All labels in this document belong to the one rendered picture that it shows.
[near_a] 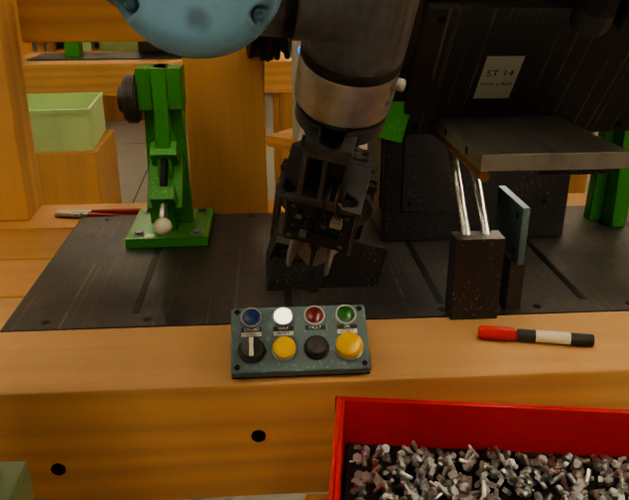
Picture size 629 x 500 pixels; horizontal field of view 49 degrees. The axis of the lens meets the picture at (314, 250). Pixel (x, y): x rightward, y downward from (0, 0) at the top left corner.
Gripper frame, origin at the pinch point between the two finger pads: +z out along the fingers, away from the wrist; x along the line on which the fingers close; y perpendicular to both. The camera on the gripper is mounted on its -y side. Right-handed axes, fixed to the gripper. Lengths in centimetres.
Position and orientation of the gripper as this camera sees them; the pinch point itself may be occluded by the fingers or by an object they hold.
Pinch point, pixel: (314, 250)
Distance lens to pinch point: 70.3
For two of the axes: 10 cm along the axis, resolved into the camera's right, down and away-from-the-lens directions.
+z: -1.3, 6.4, 7.6
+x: 9.7, 2.5, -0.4
